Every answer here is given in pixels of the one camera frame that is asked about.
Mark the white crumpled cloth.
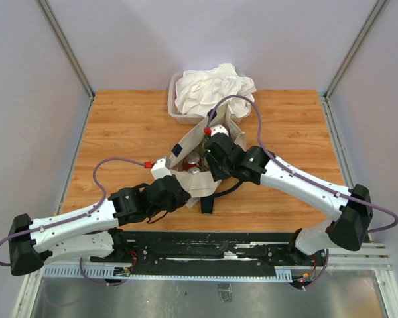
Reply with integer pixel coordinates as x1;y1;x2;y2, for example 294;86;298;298
174;62;256;119

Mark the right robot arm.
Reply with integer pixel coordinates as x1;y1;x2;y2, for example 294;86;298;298
204;133;373;265

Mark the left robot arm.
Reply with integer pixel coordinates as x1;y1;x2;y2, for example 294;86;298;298
9;176;191;276

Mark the white plastic basket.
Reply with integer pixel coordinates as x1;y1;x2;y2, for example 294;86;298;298
167;72;253;125

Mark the red soda can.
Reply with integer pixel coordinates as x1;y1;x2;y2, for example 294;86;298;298
184;151;202;170
187;167;202;175

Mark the clear glass bottle green cap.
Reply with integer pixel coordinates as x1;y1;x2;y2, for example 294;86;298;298
200;135;210;152

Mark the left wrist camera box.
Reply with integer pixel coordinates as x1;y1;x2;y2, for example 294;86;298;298
143;156;171;180

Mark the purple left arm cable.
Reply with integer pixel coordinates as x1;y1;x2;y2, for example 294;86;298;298
0;156;147;288

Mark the cream canvas tote bag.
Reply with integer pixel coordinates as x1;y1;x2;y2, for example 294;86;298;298
169;107;246;214

